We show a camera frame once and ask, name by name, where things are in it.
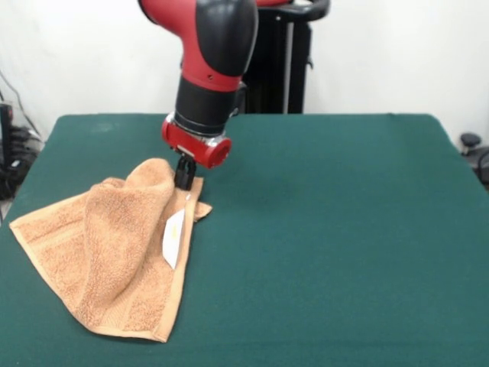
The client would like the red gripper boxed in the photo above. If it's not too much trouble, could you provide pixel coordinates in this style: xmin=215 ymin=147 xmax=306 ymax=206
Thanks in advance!
xmin=160 ymin=112 xmax=233 ymax=191

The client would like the tan terry towel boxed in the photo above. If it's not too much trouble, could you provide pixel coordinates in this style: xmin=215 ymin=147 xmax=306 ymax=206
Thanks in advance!
xmin=8 ymin=157 xmax=213 ymax=343

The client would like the dark green table cloth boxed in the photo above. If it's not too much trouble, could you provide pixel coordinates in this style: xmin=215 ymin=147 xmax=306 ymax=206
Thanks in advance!
xmin=0 ymin=112 xmax=489 ymax=367

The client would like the black box with red light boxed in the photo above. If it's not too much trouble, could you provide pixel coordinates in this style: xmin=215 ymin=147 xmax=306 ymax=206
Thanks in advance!
xmin=0 ymin=102 xmax=15 ymax=171

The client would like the black chair base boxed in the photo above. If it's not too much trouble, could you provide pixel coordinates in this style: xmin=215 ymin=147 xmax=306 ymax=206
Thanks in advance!
xmin=459 ymin=132 xmax=489 ymax=192

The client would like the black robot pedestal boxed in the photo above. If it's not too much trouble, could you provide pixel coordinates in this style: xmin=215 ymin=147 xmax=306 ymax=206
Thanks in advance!
xmin=240 ymin=0 xmax=330 ymax=115

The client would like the black cable bundle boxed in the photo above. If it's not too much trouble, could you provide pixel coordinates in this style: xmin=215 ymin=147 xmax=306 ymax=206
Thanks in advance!
xmin=0 ymin=125 xmax=45 ymax=202

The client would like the grey wall cable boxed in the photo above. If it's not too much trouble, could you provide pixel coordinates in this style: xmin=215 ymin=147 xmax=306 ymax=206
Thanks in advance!
xmin=0 ymin=68 xmax=42 ymax=138

